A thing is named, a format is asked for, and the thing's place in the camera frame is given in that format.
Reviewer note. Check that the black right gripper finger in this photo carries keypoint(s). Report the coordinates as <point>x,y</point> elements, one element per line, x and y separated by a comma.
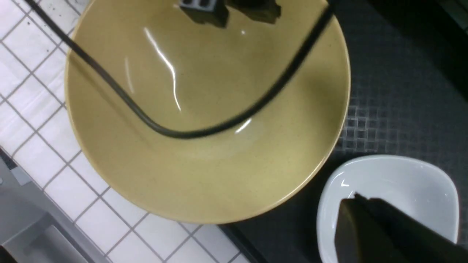
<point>374,231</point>

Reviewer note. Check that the small white square dish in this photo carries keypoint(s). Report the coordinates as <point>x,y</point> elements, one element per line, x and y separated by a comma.
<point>415,187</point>

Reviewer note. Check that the yellow noodle bowl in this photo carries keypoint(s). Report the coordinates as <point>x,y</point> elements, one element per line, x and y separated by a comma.
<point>189,76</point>

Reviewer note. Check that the black plastic serving tray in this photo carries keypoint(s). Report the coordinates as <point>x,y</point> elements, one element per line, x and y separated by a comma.
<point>408,98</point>

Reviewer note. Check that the grey metal frame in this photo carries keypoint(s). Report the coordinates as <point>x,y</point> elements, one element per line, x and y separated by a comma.
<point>32,228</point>

